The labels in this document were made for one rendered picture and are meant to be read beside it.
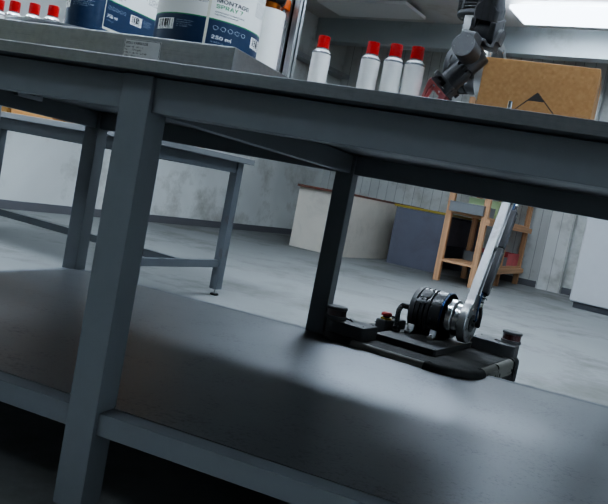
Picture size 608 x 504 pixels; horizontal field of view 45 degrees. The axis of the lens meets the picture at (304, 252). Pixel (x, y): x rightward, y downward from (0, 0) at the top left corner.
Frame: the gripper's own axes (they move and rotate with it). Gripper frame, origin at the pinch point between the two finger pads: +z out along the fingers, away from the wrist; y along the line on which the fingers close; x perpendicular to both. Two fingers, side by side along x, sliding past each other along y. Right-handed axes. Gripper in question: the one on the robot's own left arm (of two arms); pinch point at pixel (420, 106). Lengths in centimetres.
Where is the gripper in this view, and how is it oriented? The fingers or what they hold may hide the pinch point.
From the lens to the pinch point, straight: 195.9
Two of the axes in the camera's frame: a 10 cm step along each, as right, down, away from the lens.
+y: -3.4, 0.1, -9.4
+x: 5.9, 7.8, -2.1
